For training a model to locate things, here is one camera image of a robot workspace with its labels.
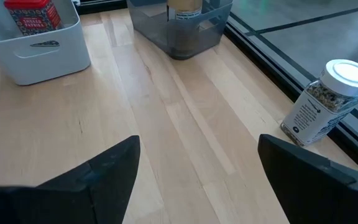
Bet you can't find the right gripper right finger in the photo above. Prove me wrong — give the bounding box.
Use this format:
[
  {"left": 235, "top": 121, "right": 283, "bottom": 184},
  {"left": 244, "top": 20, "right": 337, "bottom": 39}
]
[{"left": 257, "top": 133, "right": 358, "bottom": 224}]

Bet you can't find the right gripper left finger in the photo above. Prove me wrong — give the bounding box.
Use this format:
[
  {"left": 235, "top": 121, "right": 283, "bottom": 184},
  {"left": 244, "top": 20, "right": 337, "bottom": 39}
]
[{"left": 0, "top": 134, "right": 141, "bottom": 224}]

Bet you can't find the white-lid glass spice jar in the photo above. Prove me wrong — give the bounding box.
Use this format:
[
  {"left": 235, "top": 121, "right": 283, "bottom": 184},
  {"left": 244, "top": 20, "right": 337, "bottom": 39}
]
[{"left": 280, "top": 58, "right": 358, "bottom": 147}]

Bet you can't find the brown roll top group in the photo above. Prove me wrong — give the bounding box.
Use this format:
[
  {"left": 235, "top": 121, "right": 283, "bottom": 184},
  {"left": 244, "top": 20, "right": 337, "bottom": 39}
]
[{"left": 166, "top": 0, "right": 204, "bottom": 54}]

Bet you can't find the light grey plastic bin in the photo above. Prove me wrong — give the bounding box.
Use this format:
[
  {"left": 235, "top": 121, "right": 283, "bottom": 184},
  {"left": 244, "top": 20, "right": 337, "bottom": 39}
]
[{"left": 0, "top": 0, "right": 91, "bottom": 86}]

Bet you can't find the dark smoky transparent bin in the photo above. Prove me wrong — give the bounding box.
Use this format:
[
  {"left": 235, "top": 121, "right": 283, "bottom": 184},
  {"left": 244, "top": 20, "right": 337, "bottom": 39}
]
[{"left": 126, "top": 0, "right": 234, "bottom": 60}]

